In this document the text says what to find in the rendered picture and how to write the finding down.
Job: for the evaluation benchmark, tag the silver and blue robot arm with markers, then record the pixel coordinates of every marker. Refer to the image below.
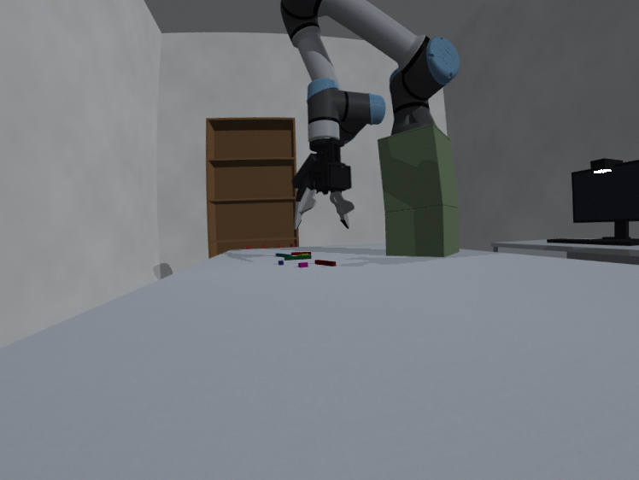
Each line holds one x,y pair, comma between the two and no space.
429,64

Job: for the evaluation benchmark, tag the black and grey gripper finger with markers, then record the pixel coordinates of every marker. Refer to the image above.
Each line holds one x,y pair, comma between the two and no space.
343,206
304,200

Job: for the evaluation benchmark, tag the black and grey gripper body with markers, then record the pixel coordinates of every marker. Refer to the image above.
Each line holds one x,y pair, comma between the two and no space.
332,175

